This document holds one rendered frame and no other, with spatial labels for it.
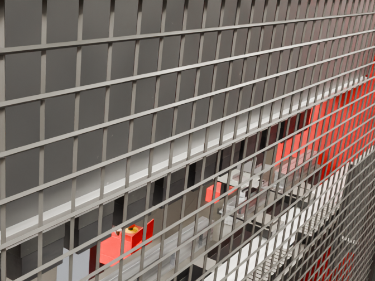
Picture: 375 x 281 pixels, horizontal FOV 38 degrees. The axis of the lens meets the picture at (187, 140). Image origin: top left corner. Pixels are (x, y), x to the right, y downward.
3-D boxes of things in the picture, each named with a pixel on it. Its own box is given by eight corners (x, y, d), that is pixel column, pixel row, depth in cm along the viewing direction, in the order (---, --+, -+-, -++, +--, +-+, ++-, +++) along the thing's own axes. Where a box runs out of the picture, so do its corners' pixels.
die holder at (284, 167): (306, 163, 331) (309, 149, 328) (316, 166, 328) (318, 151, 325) (272, 187, 291) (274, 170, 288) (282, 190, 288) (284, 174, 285)
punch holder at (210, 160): (195, 174, 217) (200, 135, 212) (213, 180, 213) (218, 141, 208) (173, 185, 205) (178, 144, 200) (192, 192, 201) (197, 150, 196)
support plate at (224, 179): (214, 163, 282) (214, 161, 282) (259, 178, 270) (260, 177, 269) (195, 173, 268) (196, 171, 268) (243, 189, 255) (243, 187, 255)
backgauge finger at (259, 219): (227, 209, 234) (229, 198, 233) (283, 229, 222) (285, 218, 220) (213, 218, 225) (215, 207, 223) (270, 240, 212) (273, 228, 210)
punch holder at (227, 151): (220, 161, 233) (225, 125, 228) (237, 168, 229) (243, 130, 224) (201, 171, 221) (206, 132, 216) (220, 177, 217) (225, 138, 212)
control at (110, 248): (121, 243, 262) (124, 209, 256) (150, 253, 256) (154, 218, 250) (98, 262, 244) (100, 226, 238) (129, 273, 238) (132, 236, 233)
